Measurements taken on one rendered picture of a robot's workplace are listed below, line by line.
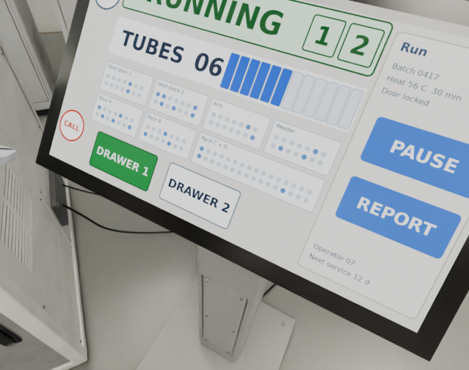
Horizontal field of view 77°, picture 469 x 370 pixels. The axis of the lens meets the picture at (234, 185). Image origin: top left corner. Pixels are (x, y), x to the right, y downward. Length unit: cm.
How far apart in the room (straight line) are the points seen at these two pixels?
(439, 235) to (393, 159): 8
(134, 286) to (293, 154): 118
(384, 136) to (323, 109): 6
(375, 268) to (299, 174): 12
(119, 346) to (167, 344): 19
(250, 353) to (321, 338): 31
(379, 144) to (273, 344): 107
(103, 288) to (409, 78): 134
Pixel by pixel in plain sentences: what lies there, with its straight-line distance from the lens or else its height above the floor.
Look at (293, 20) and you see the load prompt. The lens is 34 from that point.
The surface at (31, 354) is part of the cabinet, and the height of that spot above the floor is 28.
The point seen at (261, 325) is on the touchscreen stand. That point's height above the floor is 4.
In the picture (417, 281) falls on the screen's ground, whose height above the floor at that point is 101.
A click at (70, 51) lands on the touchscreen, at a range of 47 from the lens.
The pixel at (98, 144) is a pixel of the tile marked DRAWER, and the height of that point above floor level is 101.
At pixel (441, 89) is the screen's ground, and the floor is 114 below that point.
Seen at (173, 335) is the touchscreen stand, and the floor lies 3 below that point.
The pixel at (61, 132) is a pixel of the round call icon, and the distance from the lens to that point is 46.
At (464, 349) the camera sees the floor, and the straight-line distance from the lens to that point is 166.
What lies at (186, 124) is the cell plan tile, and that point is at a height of 106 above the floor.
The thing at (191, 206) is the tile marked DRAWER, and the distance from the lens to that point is 34.
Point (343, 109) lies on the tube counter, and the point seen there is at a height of 111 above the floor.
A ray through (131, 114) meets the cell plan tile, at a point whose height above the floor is 105.
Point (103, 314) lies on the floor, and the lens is 140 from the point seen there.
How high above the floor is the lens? 126
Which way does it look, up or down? 47 degrees down
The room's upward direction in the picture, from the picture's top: 6 degrees clockwise
